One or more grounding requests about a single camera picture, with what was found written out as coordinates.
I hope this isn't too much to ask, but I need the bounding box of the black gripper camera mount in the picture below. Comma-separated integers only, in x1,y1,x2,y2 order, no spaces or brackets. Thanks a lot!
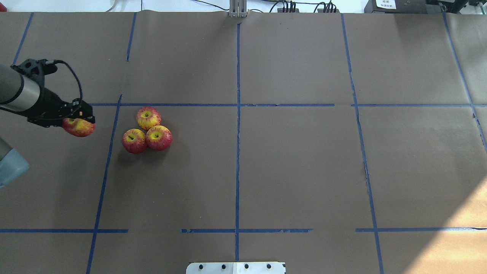
10,59,58,85

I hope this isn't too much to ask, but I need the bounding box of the aluminium frame post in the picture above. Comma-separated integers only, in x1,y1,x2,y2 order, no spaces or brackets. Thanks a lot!
228,0,248,18

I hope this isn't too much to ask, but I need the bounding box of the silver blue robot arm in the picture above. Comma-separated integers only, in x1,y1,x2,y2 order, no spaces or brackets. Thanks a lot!
0,59,96,137

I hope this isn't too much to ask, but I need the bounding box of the front red yellow apple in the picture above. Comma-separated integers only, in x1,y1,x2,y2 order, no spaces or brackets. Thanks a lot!
122,129,148,154

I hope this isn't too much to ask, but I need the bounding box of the black computer box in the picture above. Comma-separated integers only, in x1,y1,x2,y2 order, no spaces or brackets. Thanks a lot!
363,0,442,14

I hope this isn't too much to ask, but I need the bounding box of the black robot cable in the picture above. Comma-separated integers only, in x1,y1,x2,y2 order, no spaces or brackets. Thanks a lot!
45,60,83,102

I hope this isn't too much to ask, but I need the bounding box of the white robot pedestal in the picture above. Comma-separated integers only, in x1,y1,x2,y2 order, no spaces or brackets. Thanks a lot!
186,261,286,274

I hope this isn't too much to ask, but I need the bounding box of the right red yellow apple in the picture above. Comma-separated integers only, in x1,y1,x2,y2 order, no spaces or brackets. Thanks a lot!
146,125,173,151

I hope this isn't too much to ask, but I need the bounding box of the lone red yellow apple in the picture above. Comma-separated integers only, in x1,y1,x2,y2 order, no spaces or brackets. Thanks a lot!
62,118,96,137

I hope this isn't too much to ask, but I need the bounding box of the far red yellow apple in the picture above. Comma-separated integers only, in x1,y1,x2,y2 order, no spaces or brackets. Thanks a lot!
136,106,162,131

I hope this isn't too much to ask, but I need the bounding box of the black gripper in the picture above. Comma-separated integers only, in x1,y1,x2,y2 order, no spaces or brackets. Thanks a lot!
27,88,96,127

